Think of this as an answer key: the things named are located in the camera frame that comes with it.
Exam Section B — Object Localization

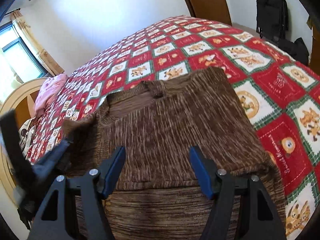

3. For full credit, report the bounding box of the brown wooden door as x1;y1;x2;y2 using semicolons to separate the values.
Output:
175;0;232;26

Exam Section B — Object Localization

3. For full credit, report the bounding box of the black bag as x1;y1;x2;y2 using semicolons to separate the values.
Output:
277;37;310;66

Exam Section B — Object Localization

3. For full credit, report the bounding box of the red checkered printed blanket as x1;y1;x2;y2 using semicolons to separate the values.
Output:
24;15;320;240

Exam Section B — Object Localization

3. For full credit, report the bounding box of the wooden headboard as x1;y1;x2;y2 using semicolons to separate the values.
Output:
0;78;48;205

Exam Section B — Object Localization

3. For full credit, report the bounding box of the window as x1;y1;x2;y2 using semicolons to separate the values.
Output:
0;21;44;80

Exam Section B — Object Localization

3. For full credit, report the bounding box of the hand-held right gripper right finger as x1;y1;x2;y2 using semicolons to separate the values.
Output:
189;145;287;240

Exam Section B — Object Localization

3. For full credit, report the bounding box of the brown knit sweater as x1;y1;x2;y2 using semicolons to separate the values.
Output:
61;66;287;240

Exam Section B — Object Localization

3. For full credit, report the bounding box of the beige patterned curtain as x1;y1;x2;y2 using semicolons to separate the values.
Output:
10;10;65;77

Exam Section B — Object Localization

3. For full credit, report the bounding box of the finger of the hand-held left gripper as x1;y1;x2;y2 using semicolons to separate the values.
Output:
0;109;35;195
34;130;75;174

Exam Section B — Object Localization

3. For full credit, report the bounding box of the pink pillow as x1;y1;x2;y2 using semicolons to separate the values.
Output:
34;74;69;118

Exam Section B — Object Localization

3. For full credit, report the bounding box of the black suitcase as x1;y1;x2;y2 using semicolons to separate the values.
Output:
254;0;290;40

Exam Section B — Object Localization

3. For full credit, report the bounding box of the printed white pillow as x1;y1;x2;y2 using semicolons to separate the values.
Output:
19;119;37;159

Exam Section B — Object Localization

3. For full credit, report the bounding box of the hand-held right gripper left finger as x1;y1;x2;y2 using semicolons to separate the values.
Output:
27;145;126;240

